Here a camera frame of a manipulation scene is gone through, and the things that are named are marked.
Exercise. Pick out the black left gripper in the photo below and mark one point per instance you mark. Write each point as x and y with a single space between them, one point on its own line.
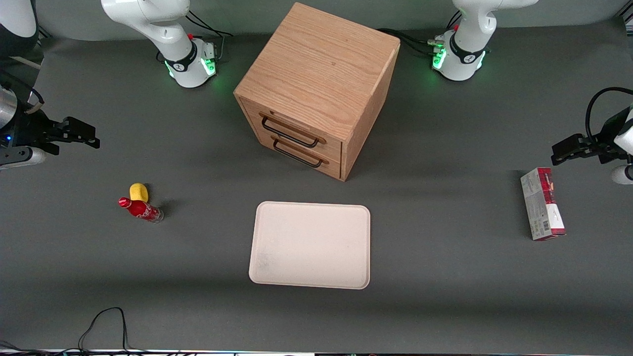
605 144

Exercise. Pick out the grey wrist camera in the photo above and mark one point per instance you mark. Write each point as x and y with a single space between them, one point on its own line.
20 158
624 175

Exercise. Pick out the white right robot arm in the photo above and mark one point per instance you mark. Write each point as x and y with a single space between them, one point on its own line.
163 24

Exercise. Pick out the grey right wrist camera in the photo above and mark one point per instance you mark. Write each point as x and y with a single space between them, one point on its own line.
20 158

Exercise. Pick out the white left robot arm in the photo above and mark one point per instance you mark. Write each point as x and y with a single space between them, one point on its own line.
465 49

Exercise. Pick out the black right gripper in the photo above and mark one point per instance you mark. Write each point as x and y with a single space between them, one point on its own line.
28 131

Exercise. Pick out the wooden drawer cabinet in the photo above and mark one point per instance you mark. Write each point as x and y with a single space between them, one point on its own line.
321 64

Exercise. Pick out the grey and red carton box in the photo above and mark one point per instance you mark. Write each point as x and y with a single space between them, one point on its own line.
541 207

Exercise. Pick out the cream plastic tray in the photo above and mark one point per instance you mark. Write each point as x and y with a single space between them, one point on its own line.
316 242

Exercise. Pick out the yellow lemon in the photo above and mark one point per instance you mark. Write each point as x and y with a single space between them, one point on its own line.
139 191

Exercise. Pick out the wooden drawer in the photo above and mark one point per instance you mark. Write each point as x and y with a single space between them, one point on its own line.
262 144
334 150

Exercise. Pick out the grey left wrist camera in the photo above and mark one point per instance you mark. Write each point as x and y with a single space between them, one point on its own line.
624 175

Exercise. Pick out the red coke bottle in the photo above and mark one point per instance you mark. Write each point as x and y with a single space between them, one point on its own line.
141 210

